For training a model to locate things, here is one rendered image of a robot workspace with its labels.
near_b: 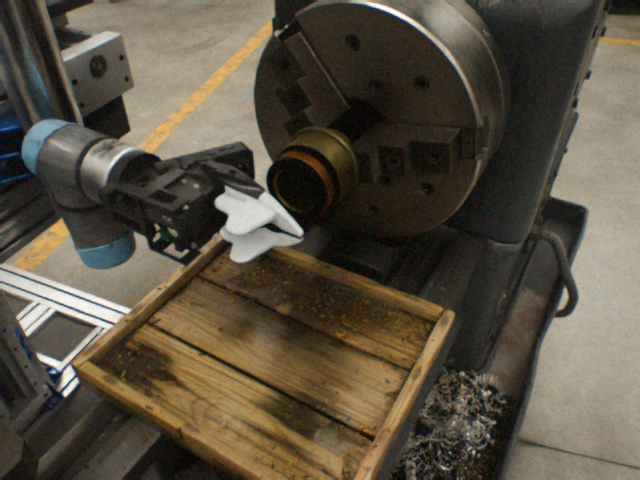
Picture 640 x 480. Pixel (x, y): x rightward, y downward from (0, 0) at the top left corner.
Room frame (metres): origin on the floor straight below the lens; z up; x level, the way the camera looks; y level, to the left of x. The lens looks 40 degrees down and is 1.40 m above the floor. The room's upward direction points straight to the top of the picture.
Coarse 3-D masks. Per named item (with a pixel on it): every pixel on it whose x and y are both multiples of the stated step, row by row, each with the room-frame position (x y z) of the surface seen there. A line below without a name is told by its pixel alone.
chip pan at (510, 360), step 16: (560, 224) 1.09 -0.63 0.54; (544, 240) 1.03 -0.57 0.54; (544, 256) 0.97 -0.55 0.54; (544, 272) 0.91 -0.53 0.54; (528, 288) 0.86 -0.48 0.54; (544, 288) 0.86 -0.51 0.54; (528, 304) 0.81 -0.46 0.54; (544, 304) 0.81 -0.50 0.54; (512, 320) 0.76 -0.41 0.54; (528, 320) 0.76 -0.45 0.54; (496, 336) 0.71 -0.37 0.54; (512, 336) 0.71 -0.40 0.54; (528, 336) 0.71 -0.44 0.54; (496, 352) 0.67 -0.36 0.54; (512, 352) 0.67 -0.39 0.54; (528, 352) 0.67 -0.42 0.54; (496, 368) 0.63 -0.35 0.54; (512, 368) 0.63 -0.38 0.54; (528, 368) 0.63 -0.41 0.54; (496, 384) 0.60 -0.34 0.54; (512, 384) 0.60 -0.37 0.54
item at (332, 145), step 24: (288, 144) 0.54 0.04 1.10; (312, 144) 0.49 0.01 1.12; (336, 144) 0.50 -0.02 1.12; (288, 168) 0.47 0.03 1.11; (312, 168) 0.46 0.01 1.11; (336, 168) 0.47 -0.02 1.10; (288, 192) 0.50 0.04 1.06; (312, 192) 0.51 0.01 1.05; (336, 192) 0.47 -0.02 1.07; (312, 216) 0.45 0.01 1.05
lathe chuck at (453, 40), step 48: (336, 0) 0.61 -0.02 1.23; (384, 0) 0.60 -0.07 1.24; (432, 0) 0.63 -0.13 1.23; (336, 48) 0.61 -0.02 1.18; (384, 48) 0.58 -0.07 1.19; (432, 48) 0.55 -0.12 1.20; (480, 48) 0.59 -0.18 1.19; (384, 96) 0.57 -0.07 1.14; (432, 96) 0.55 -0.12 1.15; (480, 96) 0.54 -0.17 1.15; (384, 192) 0.57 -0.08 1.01; (432, 192) 0.54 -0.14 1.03
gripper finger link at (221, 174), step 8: (208, 160) 0.46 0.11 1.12; (208, 168) 0.46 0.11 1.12; (216, 168) 0.45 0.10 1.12; (224, 168) 0.45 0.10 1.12; (232, 168) 0.45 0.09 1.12; (208, 176) 0.45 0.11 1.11; (216, 176) 0.44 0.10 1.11; (224, 176) 0.44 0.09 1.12; (232, 176) 0.44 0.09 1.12; (240, 176) 0.44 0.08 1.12; (248, 176) 0.44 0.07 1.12; (216, 184) 0.44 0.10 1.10; (224, 184) 0.44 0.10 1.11; (232, 184) 0.43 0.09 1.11; (240, 184) 0.43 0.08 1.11; (248, 184) 0.43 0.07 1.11; (256, 184) 0.43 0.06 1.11; (224, 192) 0.44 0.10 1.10; (248, 192) 0.42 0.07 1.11; (256, 192) 0.42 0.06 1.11
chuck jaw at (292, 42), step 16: (288, 32) 0.64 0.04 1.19; (304, 32) 0.63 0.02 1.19; (288, 48) 0.59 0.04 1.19; (304, 48) 0.61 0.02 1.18; (272, 64) 0.60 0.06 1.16; (288, 64) 0.59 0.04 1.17; (304, 64) 0.59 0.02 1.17; (320, 64) 0.61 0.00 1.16; (288, 80) 0.59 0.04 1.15; (304, 80) 0.57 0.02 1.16; (320, 80) 0.59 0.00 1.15; (288, 96) 0.57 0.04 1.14; (304, 96) 0.56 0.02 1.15; (320, 96) 0.57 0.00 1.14; (336, 96) 0.59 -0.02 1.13; (288, 112) 0.57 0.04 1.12; (304, 112) 0.53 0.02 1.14; (320, 112) 0.55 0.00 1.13; (336, 112) 0.57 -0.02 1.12; (288, 128) 0.54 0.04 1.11
